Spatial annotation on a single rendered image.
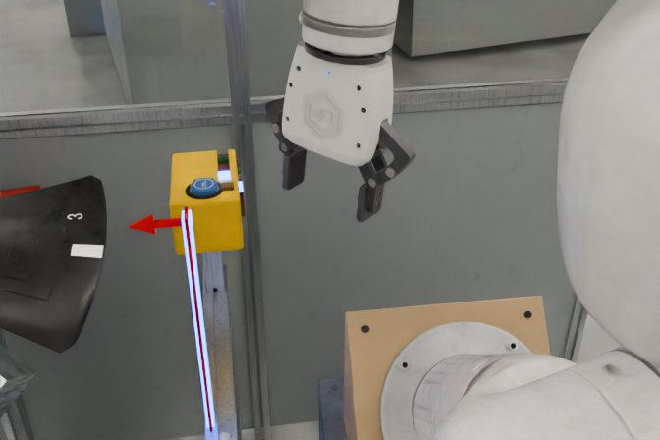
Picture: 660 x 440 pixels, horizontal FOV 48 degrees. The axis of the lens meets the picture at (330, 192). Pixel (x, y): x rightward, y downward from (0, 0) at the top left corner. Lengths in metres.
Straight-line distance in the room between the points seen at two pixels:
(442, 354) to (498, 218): 1.02
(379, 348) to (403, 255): 0.99
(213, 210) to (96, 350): 0.89
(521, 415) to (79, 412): 1.70
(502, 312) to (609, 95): 0.58
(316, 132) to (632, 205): 0.45
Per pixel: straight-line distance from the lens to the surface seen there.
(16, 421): 1.84
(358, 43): 0.65
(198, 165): 1.16
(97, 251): 0.84
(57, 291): 0.82
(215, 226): 1.09
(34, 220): 0.88
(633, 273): 0.32
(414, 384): 0.82
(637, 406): 0.45
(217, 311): 1.22
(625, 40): 0.30
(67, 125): 1.58
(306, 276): 1.78
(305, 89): 0.70
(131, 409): 2.04
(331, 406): 0.95
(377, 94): 0.67
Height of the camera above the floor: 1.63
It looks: 31 degrees down
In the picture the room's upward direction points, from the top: straight up
